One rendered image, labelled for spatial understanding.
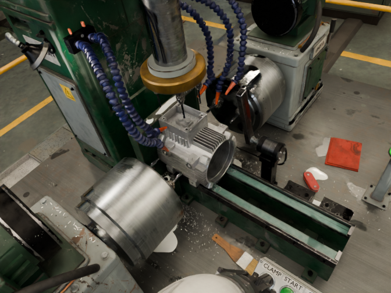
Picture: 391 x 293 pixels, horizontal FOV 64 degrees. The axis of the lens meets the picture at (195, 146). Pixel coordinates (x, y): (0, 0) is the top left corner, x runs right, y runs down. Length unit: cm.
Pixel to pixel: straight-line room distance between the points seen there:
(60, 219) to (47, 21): 47
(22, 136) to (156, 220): 247
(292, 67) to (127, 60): 59
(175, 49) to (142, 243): 49
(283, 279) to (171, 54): 58
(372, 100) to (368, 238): 71
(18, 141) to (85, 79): 228
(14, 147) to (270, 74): 246
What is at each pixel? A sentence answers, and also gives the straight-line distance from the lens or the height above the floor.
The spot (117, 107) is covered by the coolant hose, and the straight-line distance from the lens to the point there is 72.
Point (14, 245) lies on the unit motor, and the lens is 66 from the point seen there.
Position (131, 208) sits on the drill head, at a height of 114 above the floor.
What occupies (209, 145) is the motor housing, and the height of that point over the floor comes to 111.
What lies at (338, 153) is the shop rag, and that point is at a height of 81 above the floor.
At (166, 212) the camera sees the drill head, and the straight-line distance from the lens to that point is 84.
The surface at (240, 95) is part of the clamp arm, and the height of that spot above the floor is 124.
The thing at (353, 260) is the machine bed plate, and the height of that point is 80.
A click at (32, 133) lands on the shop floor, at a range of 317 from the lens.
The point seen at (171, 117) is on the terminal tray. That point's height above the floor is 111.
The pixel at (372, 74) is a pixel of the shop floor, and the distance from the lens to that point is 328.
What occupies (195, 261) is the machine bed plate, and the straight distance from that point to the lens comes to 108.
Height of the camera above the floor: 179
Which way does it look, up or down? 47 degrees down
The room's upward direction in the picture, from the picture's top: 10 degrees counter-clockwise
